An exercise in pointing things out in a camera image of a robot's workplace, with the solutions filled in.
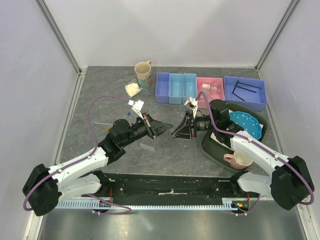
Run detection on light blue bin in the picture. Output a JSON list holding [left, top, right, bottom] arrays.
[[182, 73, 197, 100], [169, 73, 183, 105]]

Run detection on pink mug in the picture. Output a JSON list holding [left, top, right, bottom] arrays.
[[223, 151, 253, 171]]

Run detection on clear test tube rack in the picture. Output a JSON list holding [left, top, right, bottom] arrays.
[[139, 137, 157, 151]]

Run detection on glass pipette rod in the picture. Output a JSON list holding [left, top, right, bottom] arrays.
[[94, 122, 113, 126]]

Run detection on dark green tray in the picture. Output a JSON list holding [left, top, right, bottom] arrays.
[[201, 102, 269, 173]]

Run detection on light blue bin right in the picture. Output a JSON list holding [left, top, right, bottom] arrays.
[[182, 73, 197, 100]]

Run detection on light blue cable duct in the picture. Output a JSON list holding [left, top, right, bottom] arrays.
[[55, 197, 240, 211]]

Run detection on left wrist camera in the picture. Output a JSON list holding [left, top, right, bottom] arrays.
[[128, 100, 144, 119]]

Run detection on glass flask with stopper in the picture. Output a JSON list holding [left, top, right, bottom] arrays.
[[201, 81, 222, 95]]

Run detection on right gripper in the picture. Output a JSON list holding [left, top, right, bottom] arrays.
[[171, 110, 218, 140]]

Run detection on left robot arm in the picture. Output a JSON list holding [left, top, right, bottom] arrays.
[[22, 113, 173, 217]]

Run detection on light blue bin left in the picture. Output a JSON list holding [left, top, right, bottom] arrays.
[[169, 73, 183, 105]]

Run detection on pink bin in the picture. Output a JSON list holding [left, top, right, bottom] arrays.
[[196, 77, 225, 102]]

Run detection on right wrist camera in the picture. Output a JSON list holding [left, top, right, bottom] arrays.
[[184, 97, 198, 116]]

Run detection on bag of white powder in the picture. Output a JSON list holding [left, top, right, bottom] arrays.
[[124, 78, 142, 99]]

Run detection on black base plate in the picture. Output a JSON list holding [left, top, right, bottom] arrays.
[[92, 170, 258, 203]]

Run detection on beige cartoon mug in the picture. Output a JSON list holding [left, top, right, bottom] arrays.
[[134, 60, 152, 89]]

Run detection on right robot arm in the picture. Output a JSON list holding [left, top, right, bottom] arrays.
[[171, 97, 315, 210]]

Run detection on purple bin leftmost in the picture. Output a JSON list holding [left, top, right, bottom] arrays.
[[155, 72, 170, 104]]

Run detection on large purple bin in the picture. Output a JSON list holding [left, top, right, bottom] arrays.
[[223, 76, 268, 112]]

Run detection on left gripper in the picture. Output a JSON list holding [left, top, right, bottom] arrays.
[[121, 112, 173, 147]]

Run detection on blue dotted plate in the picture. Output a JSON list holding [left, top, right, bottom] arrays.
[[229, 111, 262, 140]]

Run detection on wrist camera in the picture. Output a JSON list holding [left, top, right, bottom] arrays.
[[184, 97, 198, 116], [128, 100, 144, 119]]

